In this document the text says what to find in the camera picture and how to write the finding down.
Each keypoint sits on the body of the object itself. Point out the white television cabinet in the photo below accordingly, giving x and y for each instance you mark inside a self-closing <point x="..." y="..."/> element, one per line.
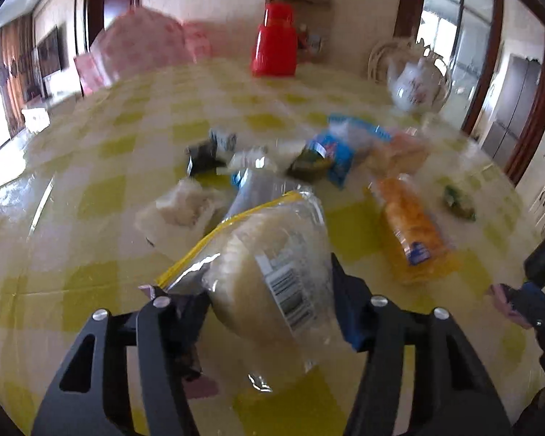
<point x="35" y="120"/>

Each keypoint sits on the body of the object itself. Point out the glass sliding door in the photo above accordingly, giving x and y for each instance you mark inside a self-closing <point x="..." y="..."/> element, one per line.
<point x="463" y="41"/>

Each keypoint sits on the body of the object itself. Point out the blue cartoon snack packet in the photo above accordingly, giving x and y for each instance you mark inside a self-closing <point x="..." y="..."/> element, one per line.
<point x="338" y="159"/>

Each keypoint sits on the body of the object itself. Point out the small blue white packet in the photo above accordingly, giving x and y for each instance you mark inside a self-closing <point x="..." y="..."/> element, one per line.
<point x="222" y="138"/>

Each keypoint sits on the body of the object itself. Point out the pink checked cushion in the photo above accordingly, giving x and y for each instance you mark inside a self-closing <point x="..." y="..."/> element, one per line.
<point x="141" y="41"/>

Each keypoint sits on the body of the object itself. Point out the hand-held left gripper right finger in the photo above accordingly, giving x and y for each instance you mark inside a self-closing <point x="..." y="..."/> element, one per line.
<point x="352" y="318"/>

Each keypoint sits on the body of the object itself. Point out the green yellow snack packet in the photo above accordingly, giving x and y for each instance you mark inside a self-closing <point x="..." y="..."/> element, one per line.
<point x="309" y="163"/>

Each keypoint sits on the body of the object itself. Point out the clear bread bag yellow zip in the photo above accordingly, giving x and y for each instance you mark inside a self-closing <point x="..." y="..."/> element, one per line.
<point x="263" y="263"/>

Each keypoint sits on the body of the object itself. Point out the long clear grey packet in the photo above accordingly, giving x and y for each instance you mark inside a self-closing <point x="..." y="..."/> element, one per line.
<point x="254" y="190"/>

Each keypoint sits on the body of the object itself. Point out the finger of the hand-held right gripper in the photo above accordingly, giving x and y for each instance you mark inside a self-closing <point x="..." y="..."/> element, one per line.
<point x="524" y="306"/>

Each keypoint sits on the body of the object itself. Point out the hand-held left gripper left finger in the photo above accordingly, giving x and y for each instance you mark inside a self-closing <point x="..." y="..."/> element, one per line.
<point x="181" y="322"/>

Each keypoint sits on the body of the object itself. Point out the wooden corner wall shelf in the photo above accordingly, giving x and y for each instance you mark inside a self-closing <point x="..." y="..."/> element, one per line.
<point x="309" y="0"/>

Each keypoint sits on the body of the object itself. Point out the pale peach snack packet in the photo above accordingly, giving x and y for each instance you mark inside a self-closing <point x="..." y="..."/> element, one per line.
<point x="402" y="154"/>

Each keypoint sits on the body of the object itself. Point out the orange snack packet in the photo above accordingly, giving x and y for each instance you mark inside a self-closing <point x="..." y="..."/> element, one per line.
<point x="411" y="227"/>

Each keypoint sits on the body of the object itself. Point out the white snack packet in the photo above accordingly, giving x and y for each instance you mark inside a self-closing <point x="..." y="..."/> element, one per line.
<point x="181" y="209"/>

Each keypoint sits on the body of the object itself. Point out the blue edged clear packet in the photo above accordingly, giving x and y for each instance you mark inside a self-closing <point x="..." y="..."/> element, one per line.
<point x="359" y="131"/>

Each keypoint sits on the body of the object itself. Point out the brown curtain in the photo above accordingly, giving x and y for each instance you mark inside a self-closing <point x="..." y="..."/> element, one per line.
<point x="16" y="72"/>

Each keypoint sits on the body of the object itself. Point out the small clear snack packet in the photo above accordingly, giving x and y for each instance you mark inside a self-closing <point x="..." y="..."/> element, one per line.
<point x="252" y="159"/>

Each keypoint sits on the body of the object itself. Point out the yellow checked tablecloth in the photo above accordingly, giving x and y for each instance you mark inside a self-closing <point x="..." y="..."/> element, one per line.
<point x="95" y="190"/>

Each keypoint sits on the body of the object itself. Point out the black snack packet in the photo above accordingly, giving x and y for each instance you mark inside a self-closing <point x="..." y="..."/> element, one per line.
<point x="202" y="156"/>

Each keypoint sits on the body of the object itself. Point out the small green snack packet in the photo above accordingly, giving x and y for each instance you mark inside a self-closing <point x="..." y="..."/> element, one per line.
<point x="458" y="200"/>

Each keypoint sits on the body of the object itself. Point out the wall television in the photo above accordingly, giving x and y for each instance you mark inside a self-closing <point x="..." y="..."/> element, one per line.
<point x="52" y="52"/>

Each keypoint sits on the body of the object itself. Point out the grey fridge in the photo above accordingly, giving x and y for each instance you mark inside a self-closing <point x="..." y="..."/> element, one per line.
<point x="513" y="104"/>

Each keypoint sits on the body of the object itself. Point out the red thermos jug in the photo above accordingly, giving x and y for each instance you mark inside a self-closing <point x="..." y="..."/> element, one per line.
<point x="275" y="45"/>

